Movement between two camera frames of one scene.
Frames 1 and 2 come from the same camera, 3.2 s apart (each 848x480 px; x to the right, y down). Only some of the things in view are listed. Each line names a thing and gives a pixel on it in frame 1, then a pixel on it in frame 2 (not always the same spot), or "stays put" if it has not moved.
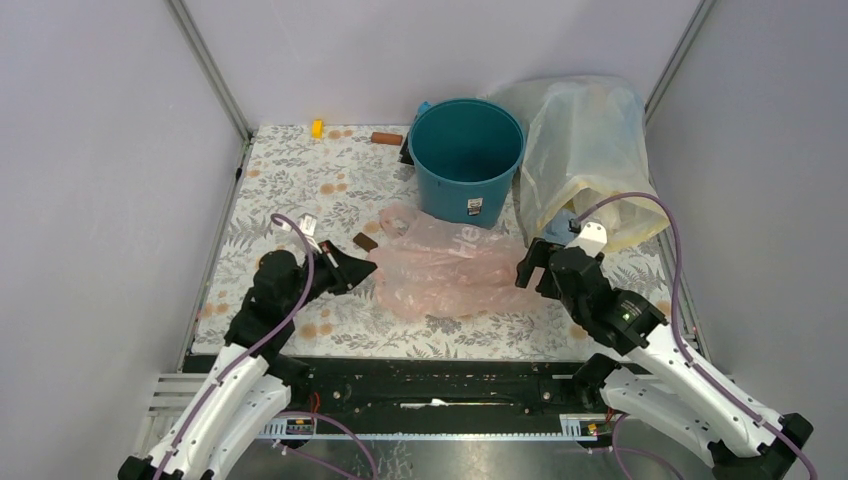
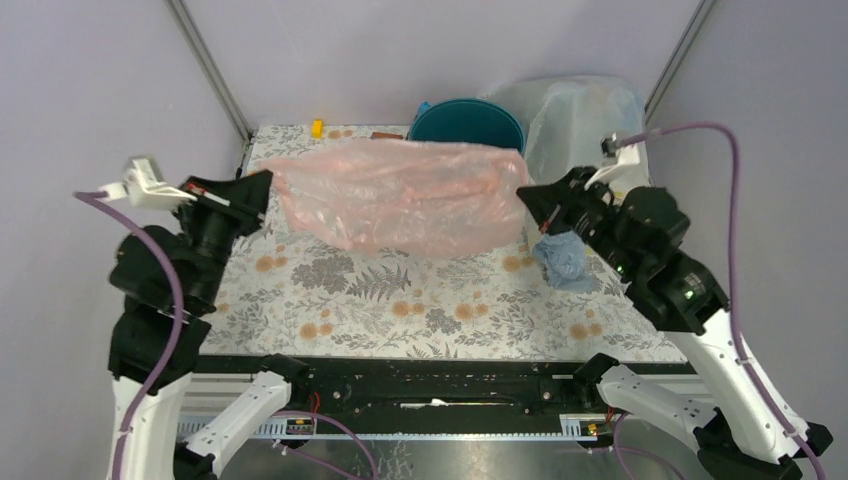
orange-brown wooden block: x=387 y=138 stays put
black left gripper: x=351 y=271 to x=250 y=193
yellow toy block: x=318 y=129 stays put
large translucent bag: x=585 y=138 stays put
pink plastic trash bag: x=430 y=268 to x=405 y=196
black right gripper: x=537 y=257 to x=549 y=203
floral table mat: x=342 y=176 stays put
